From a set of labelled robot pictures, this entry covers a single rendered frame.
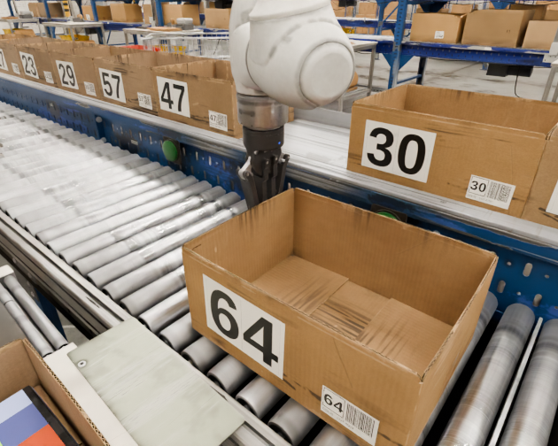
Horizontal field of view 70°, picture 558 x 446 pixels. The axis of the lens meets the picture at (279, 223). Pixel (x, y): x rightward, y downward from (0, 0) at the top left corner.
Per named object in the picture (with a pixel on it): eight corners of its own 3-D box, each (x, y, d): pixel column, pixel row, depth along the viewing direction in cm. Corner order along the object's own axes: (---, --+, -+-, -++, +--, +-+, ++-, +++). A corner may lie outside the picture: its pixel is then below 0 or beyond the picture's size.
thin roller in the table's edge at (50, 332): (2, 277, 82) (56, 348, 66) (12, 273, 84) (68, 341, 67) (4, 285, 83) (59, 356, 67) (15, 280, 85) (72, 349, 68)
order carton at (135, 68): (101, 102, 164) (91, 57, 156) (161, 90, 184) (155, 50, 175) (158, 118, 142) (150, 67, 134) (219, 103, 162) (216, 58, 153)
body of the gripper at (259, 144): (263, 116, 76) (264, 162, 80) (231, 125, 70) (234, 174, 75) (294, 122, 72) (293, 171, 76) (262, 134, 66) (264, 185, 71)
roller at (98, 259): (65, 276, 90) (62, 261, 86) (232, 198, 124) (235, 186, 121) (76, 290, 88) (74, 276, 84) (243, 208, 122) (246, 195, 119)
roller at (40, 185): (-14, 211, 119) (-20, 196, 116) (139, 163, 153) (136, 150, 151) (-8, 216, 116) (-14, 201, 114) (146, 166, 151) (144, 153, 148)
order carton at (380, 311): (189, 326, 70) (177, 245, 62) (291, 254, 90) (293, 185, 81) (399, 475, 48) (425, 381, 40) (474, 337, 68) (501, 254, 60)
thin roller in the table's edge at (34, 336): (-12, 283, 81) (40, 357, 64) (-2, 279, 82) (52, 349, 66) (-9, 290, 82) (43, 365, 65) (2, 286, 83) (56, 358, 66)
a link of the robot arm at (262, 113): (224, 91, 68) (227, 126, 71) (264, 99, 63) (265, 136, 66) (260, 84, 74) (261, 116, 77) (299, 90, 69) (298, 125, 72)
